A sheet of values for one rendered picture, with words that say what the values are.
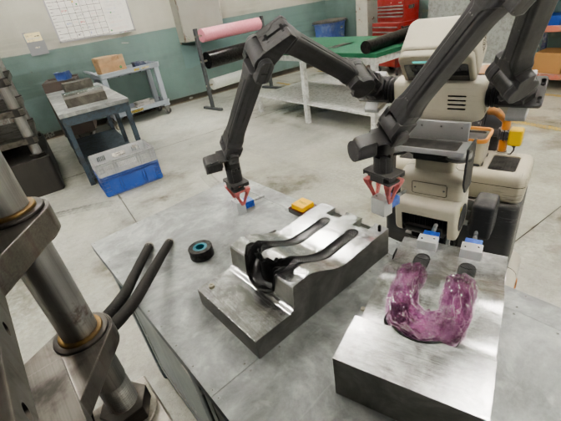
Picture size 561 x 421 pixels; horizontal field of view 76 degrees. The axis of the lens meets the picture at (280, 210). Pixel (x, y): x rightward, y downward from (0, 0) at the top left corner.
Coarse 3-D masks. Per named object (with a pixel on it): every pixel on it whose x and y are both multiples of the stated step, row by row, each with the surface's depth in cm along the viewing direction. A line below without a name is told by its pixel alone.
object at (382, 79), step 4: (376, 72) 119; (376, 76) 119; (380, 76) 121; (384, 76) 124; (388, 76) 123; (392, 76) 123; (380, 80) 120; (384, 80) 121; (376, 84) 119; (380, 84) 120; (384, 84) 121; (376, 88) 120; (380, 88) 121; (372, 92) 122; (376, 92) 122; (380, 92) 122; (368, 96) 124; (372, 96) 123; (376, 96) 123; (380, 96) 124; (360, 100) 129; (364, 100) 128; (368, 100) 127; (372, 100) 126; (376, 100) 125; (380, 100) 124; (384, 100) 123; (388, 100) 123
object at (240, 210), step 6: (234, 198) 141; (240, 198) 140; (258, 198) 144; (234, 204) 139; (240, 204) 138; (246, 204) 140; (252, 204) 141; (234, 210) 142; (240, 210) 139; (246, 210) 140
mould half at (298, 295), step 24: (312, 216) 115; (240, 240) 101; (264, 240) 101; (312, 240) 105; (360, 240) 101; (384, 240) 104; (240, 264) 99; (312, 264) 91; (336, 264) 94; (360, 264) 99; (216, 288) 96; (240, 288) 95; (288, 288) 84; (312, 288) 88; (336, 288) 95; (216, 312) 93; (240, 312) 87; (264, 312) 86; (288, 312) 85; (312, 312) 91; (240, 336) 86; (264, 336) 81
